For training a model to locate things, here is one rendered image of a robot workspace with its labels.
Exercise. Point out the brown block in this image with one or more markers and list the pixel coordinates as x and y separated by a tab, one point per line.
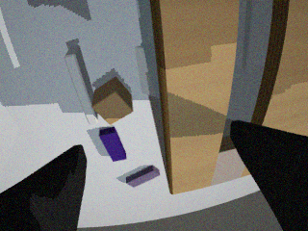
112	101

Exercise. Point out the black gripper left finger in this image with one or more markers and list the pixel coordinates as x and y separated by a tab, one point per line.
48	200

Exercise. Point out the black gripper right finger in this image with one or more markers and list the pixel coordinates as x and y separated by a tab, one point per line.
278	162

